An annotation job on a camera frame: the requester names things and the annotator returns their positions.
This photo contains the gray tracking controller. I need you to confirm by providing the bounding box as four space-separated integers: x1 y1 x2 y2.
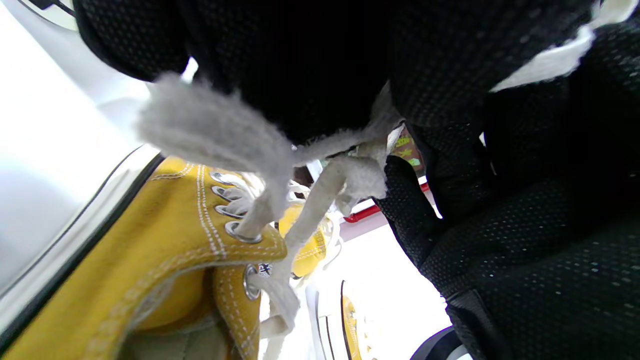
17 0 78 32
410 326 473 360

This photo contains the person's right hand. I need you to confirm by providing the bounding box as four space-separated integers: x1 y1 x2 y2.
374 10 640 360

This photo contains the person's left hand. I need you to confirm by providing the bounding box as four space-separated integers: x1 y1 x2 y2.
72 0 596 147

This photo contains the yellow shoe with white laces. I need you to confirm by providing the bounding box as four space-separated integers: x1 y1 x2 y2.
0 0 638 360
305 280 381 360
277 200 343 281

